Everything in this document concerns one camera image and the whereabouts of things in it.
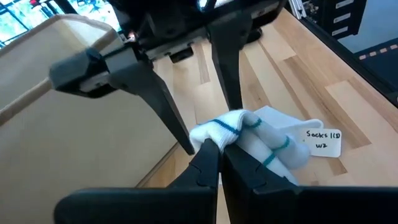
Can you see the black slotted box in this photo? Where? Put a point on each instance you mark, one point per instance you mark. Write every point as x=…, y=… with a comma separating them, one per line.
x=326, y=18

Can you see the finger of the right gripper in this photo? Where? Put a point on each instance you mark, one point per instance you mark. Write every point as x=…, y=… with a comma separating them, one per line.
x=149, y=90
x=228, y=62

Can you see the white socks teal stripes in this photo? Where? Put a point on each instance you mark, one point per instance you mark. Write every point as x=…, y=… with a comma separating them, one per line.
x=248, y=137

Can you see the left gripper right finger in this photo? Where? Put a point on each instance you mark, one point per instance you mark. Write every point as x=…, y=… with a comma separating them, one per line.
x=280, y=205

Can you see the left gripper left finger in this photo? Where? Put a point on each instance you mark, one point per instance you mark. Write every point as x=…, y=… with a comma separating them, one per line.
x=186, y=202

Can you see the white paper label tag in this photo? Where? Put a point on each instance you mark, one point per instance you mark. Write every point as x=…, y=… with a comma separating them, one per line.
x=321, y=143

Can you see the black mat orange-striped edge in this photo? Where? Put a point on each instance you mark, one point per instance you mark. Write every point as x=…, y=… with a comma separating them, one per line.
x=382, y=65

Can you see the beige fabric storage bin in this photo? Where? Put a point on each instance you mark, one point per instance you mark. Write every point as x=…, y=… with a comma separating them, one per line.
x=77, y=140

